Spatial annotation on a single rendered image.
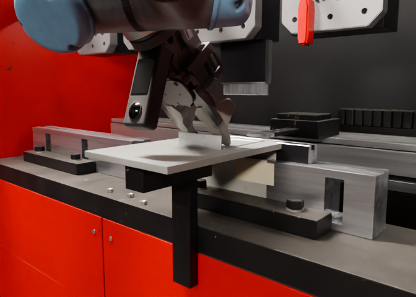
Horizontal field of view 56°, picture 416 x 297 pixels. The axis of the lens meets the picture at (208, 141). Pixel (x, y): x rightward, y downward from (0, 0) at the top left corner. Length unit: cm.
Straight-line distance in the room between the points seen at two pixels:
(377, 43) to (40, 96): 104
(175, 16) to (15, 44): 107
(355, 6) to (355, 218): 30
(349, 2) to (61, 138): 87
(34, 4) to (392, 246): 53
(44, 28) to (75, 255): 66
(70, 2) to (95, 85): 114
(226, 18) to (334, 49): 85
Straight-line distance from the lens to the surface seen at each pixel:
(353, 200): 62
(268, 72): 70
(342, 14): 60
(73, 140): 114
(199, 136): 61
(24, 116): 140
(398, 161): 86
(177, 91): 56
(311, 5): 59
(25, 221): 118
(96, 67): 153
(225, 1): 35
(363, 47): 117
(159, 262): 74
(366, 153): 87
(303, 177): 65
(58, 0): 39
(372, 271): 53
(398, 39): 114
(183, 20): 37
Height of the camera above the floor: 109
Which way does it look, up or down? 8 degrees down
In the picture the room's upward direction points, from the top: straight up
